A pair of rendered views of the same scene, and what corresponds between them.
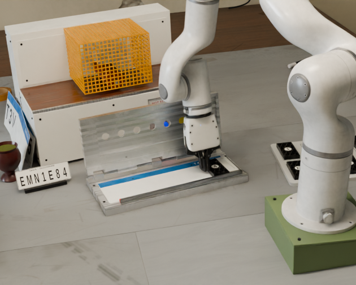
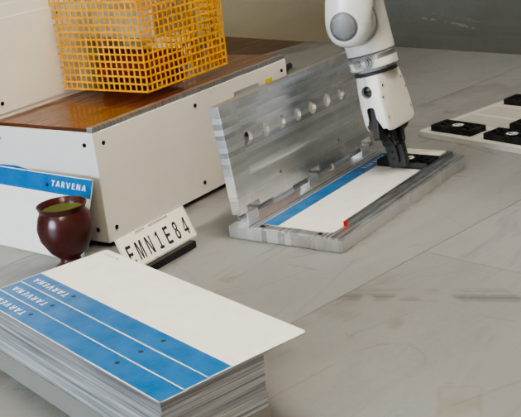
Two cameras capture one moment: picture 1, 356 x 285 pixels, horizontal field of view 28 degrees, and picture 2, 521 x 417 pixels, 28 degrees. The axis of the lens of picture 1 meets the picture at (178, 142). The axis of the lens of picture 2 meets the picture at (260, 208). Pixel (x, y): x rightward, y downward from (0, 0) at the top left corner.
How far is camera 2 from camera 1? 1.31 m
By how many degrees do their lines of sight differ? 32
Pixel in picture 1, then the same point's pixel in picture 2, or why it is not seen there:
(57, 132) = (127, 167)
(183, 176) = (379, 180)
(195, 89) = (381, 19)
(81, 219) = (310, 268)
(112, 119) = (252, 104)
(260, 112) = not seen: hidden behind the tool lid
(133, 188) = (332, 211)
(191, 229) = (499, 223)
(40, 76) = (22, 93)
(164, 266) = not seen: outside the picture
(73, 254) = (386, 302)
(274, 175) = (484, 153)
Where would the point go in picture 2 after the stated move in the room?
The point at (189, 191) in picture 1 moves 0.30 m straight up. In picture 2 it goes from (417, 191) to (406, 9)
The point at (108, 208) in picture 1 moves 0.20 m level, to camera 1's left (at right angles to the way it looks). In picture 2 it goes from (345, 237) to (232, 278)
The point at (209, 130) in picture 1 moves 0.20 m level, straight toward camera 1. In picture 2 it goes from (400, 91) to (483, 107)
